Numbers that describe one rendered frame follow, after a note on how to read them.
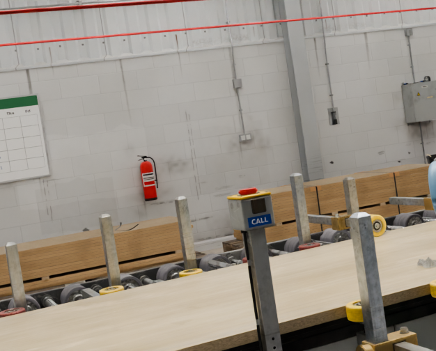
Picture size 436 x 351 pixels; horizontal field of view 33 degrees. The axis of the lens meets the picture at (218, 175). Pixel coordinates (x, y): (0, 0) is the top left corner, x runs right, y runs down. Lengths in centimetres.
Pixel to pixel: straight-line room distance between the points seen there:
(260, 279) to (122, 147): 730
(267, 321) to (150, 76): 748
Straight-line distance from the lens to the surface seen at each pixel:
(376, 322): 171
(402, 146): 1020
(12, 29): 881
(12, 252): 250
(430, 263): 217
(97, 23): 893
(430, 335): 209
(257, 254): 154
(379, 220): 279
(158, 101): 891
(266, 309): 156
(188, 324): 188
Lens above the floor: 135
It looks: 3 degrees down
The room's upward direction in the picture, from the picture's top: 8 degrees counter-clockwise
